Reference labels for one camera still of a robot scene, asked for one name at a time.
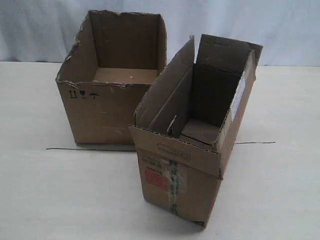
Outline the narrow cardboard box with tape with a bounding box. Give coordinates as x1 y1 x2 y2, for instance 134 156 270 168
129 34 263 227

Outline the large open cardboard box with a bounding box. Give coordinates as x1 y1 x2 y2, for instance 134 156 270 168
55 10 167 145

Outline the thin dark line marker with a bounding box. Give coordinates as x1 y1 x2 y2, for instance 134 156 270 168
46 141 276 152

